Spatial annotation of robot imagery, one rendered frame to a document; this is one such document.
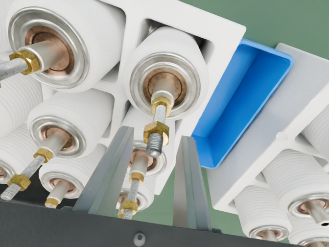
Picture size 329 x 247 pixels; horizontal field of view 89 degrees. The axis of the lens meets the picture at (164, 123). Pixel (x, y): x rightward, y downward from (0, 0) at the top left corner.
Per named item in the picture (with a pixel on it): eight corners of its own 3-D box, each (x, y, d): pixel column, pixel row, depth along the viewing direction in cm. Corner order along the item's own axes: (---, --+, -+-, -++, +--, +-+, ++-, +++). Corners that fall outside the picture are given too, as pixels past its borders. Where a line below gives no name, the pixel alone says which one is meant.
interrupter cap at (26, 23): (0, -2, 15) (-8, -3, 14) (87, 15, 15) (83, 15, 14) (27, 80, 19) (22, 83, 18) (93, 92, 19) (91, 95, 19)
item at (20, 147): (60, 133, 47) (7, 190, 33) (29, 108, 43) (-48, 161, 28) (82, 118, 44) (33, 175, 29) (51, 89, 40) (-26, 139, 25)
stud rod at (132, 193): (144, 168, 24) (131, 225, 18) (138, 170, 24) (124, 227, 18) (140, 163, 23) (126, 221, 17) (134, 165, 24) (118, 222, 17)
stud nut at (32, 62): (30, 47, 13) (22, 49, 13) (44, 67, 14) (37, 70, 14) (11, 55, 14) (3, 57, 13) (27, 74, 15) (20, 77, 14)
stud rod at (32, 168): (51, 140, 22) (1, 194, 16) (58, 145, 22) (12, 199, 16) (47, 144, 22) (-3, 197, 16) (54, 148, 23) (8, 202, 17)
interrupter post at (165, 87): (180, 89, 18) (180, 104, 16) (163, 101, 19) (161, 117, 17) (166, 72, 17) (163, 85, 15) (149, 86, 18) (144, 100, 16)
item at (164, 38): (206, 54, 33) (227, 95, 18) (168, 83, 37) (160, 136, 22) (175, 8, 29) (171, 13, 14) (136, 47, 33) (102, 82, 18)
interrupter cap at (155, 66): (214, 92, 18) (215, 95, 18) (161, 126, 21) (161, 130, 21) (169, 32, 15) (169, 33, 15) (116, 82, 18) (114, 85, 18)
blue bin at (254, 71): (208, 140, 54) (215, 170, 44) (176, 132, 53) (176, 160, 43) (268, 44, 37) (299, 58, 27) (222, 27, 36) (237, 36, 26)
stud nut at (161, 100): (167, 92, 14) (166, 97, 14) (176, 108, 15) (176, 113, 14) (147, 102, 15) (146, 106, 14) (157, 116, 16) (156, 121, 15)
